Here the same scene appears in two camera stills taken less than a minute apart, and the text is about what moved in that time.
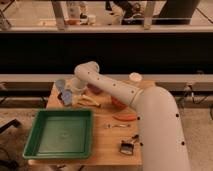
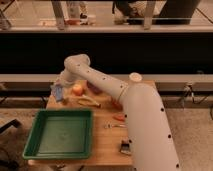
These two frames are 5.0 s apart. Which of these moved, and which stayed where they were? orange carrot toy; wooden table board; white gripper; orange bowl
Moved: white gripper
Stayed: wooden table board; orange bowl; orange carrot toy
